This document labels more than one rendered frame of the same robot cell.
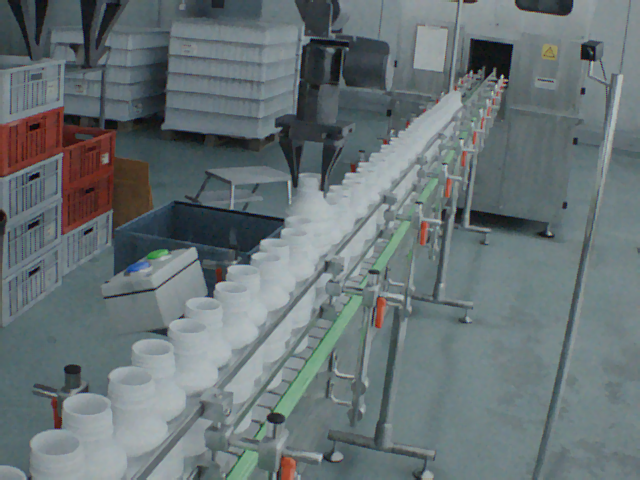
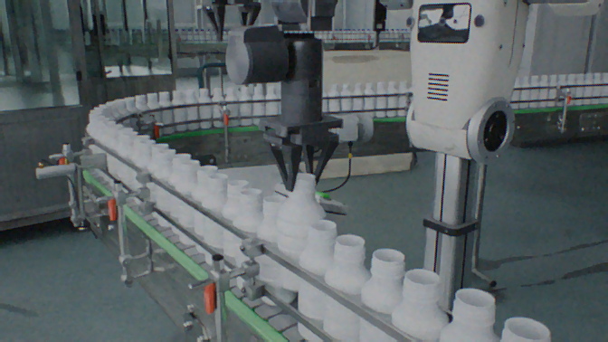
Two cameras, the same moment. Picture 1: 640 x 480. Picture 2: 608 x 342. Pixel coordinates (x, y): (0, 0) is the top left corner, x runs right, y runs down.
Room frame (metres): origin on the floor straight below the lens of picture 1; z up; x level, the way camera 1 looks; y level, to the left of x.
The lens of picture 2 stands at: (1.60, -0.50, 1.42)
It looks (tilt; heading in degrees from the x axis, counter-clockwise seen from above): 16 degrees down; 130
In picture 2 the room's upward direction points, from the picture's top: straight up
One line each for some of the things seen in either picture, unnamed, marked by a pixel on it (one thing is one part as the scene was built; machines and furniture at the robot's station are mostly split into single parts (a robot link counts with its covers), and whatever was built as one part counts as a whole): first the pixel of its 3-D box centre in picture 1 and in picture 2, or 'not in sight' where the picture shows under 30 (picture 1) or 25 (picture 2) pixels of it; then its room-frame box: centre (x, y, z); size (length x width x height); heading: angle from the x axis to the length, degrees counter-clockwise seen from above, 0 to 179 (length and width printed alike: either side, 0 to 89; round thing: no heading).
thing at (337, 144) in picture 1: (316, 157); (297, 157); (1.15, 0.02, 1.25); 0.07 x 0.07 x 0.09; 77
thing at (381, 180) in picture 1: (373, 200); not in sight; (1.61, -0.10, 1.08); 0.06 x 0.06 x 0.17
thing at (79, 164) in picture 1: (58, 155); not in sight; (4.15, 1.42, 0.55); 0.61 x 0.41 x 0.22; 170
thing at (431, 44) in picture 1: (430, 47); not in sight; (5.76, -0.62, 1.22); 0.23 x 0.03 x 0.32; 77
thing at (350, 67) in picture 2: not in sight; (352, 111); (-1.36, 3.72, 0.59); 1.10 x 0.62 x 1.18; 59
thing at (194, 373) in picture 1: (185, 404); (169, 188); (0.70, 0.11, 1.08); 0.06 x 0.06 x 0.17
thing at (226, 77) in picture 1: (233, 79); not in sight; (8.32, 1.03, 0.59); 1.24 x 1.03 x 1.17; 169
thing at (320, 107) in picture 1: (316, 107); (301, 106); (1.15, 0.02, 1.32); 0.10 x 0.07 x 0.07; 77
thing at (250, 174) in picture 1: (237, 201); not in sight; (4.88, 0.53, 0.21); 0.61 x 0.47 x 0.41; 40
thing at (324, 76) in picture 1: (325, 64); (298, 60); (1.15, 0.02, 1.38); 0.07 x 0.06 x 0.07; 77
